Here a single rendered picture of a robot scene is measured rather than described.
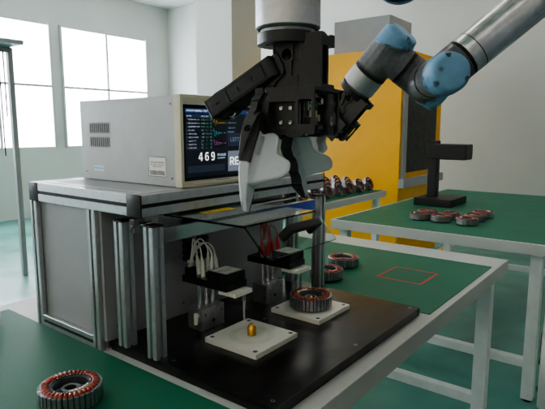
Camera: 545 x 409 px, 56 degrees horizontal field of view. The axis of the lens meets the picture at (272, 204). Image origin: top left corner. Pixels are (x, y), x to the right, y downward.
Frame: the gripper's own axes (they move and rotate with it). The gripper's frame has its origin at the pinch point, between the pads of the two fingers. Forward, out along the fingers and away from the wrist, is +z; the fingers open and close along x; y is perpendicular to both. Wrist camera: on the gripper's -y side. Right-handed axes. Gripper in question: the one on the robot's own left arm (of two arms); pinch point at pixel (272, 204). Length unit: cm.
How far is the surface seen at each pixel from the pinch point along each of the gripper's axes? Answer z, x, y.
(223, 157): -3, 47, -40
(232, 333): 37, 38, -32
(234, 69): -67, 377, -257
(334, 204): 43, 273, -105
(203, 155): -3, 40, -41
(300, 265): 27, 66, -29
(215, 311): 34, 42, -40
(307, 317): 37, 56, -22
